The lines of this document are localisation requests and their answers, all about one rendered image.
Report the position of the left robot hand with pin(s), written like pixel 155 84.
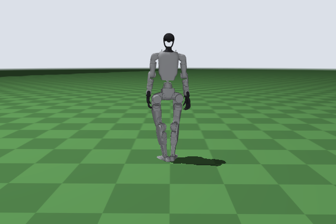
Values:
pixel 148 99

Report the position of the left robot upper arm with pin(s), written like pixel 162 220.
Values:
pixel 153 59

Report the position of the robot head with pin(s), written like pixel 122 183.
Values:
pixel 168 37

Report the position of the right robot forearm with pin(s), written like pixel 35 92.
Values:
pixel 185 85

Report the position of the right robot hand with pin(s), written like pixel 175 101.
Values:
pixel 187 101

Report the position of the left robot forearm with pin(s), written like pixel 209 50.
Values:
pixel 149 84

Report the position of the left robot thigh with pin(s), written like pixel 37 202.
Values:
pixel 156 110

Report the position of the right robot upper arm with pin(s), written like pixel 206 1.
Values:
pixel 183 65

